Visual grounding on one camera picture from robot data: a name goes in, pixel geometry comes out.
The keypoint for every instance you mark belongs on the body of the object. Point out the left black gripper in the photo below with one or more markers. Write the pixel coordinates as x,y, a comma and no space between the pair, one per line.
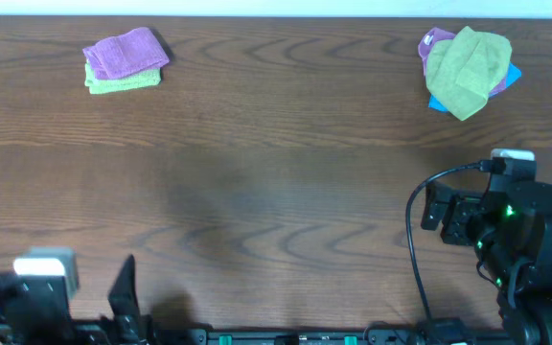
126,323

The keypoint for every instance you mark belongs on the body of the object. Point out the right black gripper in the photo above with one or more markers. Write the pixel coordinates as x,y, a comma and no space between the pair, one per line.
463,208

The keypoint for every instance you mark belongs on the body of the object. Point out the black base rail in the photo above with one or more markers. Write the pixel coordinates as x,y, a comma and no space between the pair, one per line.
376,336

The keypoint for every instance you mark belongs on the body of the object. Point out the crumpled olive green cloth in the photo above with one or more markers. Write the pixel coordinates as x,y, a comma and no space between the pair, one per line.
462,72

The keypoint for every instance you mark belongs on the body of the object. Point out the blue cloth under pile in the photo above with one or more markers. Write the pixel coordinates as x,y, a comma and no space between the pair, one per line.
511,77

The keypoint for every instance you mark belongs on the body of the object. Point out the purple microfibre cloth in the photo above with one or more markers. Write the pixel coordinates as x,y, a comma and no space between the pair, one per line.
121,56

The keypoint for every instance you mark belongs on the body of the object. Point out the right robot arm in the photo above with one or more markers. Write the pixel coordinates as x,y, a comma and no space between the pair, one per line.
509,228

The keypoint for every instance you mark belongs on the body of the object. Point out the folded light green cloth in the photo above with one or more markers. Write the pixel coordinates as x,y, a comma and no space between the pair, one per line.
143,79

